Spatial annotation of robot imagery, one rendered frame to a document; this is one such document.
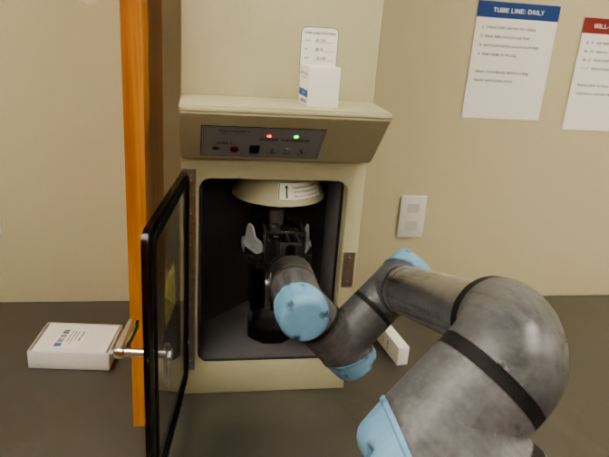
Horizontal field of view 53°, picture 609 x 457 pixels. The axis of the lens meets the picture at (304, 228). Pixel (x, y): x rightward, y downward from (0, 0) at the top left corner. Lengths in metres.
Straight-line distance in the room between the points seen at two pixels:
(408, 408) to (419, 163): 1.09
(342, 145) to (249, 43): 0.22
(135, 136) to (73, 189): 0.61
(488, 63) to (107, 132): 0.92
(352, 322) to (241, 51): 0.46
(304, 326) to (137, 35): 0.47
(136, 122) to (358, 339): 0.46
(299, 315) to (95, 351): 0.56
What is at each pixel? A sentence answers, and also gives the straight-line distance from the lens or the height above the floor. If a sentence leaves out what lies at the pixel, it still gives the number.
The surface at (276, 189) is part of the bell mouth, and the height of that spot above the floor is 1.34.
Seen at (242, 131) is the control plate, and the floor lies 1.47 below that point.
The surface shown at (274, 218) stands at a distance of 1.17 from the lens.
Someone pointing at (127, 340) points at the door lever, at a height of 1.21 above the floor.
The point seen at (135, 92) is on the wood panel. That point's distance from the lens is 0.93.
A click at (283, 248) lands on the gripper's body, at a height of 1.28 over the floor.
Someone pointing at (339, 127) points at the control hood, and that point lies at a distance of 0.95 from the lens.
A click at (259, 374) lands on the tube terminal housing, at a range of 1.22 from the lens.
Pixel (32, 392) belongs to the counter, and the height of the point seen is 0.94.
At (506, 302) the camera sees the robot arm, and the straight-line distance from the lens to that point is 0.60.
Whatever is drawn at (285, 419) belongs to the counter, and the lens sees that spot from 1.17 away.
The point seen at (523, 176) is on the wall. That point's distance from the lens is 1.71.
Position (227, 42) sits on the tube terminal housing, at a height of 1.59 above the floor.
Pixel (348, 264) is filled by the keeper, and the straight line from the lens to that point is 1.13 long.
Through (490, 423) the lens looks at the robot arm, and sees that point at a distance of 0.56.
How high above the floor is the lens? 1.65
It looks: 20 degrees down
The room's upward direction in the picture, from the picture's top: 4 degrees clockwise
